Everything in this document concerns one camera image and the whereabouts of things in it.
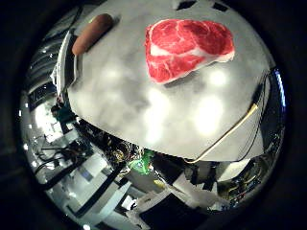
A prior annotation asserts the red toy steak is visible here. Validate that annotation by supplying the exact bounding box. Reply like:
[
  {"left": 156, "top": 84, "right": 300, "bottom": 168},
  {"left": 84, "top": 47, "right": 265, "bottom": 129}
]
[{"left": 144, "top": 18, "right": 236, "bottom": 85}]

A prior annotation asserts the brown toy sausage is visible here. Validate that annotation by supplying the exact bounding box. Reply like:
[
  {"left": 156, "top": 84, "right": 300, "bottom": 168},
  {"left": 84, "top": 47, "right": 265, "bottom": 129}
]
[{"left": 71, "top": 12, "right": 115, "bottom": 57}]

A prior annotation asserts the white plastic basket container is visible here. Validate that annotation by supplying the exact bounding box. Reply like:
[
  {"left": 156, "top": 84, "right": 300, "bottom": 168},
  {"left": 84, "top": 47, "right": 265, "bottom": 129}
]
[{"left": 51, "top": 30, "right": 80, "bottom": 97}]

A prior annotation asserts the person in teal shirt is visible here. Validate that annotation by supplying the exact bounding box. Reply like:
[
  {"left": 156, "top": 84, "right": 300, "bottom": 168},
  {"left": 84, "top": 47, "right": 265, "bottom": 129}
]
[{"left": 50, "top": 103, "right": 78, "bottom": 127}]

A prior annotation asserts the computer monitor with blue screen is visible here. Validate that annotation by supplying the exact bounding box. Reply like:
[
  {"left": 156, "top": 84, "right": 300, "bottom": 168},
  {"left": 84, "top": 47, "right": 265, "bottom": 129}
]
[{"left": 275, "top": 68, "right": 287, "bottom": 108}]

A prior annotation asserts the thin cable on table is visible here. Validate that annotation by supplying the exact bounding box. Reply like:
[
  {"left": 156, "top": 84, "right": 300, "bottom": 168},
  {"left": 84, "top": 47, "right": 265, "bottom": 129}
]
[{"left": 184, "top": 75, "right": 271, "bottom": 165}]

